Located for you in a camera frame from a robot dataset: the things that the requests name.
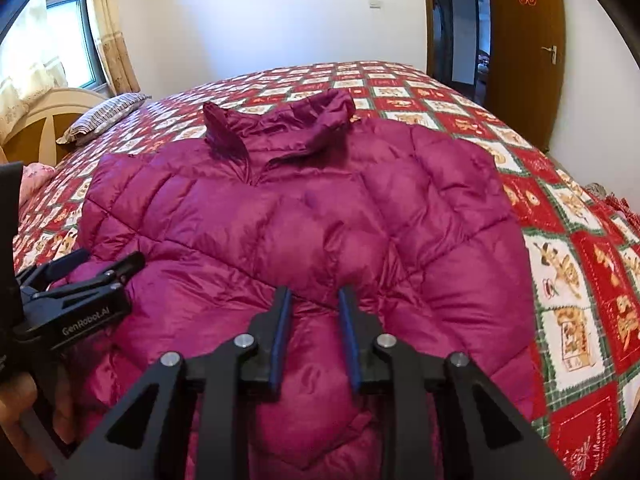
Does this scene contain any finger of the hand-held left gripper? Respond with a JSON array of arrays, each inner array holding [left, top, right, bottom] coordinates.
[[16, 248, 92, 294], [46, 252, 147, 309]]

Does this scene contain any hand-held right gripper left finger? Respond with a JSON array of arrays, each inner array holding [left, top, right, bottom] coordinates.
[[62, 286, 296, 480]]

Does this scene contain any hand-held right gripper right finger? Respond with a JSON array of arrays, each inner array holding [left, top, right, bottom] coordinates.
[[337, 286, 571, 480]]

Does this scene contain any magenta puffer jacket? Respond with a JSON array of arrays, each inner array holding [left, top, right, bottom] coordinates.
[[50, 89, 548, 480]]

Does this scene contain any pink floral folded blanket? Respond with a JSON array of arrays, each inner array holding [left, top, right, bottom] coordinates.
[[19, 162, 57, 211]]

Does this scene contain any cream wooden headboard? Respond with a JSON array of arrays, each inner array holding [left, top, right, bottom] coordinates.
[[0, 87, 108, 167]]

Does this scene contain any striped pillow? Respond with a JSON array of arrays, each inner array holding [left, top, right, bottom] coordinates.
[[56, 92, 151, 147]]

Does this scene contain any beige patterned curtain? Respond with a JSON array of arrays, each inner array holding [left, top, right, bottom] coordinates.
[[0, 0, 69, 137], [89, 0, 142, 96]]

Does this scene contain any window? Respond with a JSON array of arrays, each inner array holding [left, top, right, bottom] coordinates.
[[45, 0, 108, 92]]

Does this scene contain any red printed patchwork quilt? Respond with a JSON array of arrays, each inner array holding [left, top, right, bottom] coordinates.
[[12, 60, 640, 480]]

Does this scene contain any brown wooden door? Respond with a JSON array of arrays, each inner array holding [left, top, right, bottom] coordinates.
[[485, 0, 567, 154]]

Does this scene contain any brown wooden door frame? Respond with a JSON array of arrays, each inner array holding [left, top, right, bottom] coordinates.
[[421, 0, 455, 82]]

